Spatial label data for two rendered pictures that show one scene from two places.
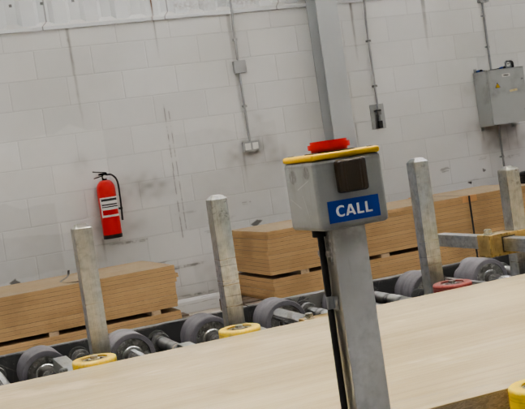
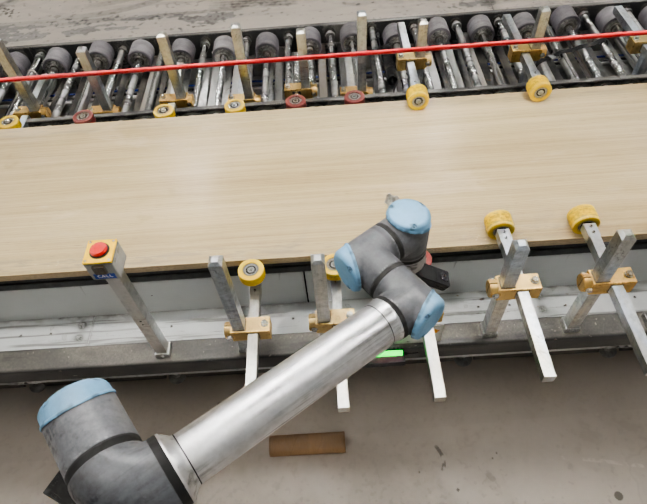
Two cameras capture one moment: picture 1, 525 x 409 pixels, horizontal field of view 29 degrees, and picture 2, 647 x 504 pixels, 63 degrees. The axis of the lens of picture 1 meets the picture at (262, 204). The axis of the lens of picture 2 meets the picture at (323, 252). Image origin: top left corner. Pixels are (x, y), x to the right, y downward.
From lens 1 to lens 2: 1.35 m
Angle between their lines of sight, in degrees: 53
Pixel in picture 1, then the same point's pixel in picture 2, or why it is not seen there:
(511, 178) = (421, 29)
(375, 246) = not seen: outside the picture
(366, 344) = (125, 298)
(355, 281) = (116, 285)
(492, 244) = (399, 64)
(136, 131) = not seen: outside the picture
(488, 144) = not seen: outside the picture
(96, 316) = (173, 77)
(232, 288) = (243, 71)
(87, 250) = (164, 48)
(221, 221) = (236, 39)
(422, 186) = (360, 30)
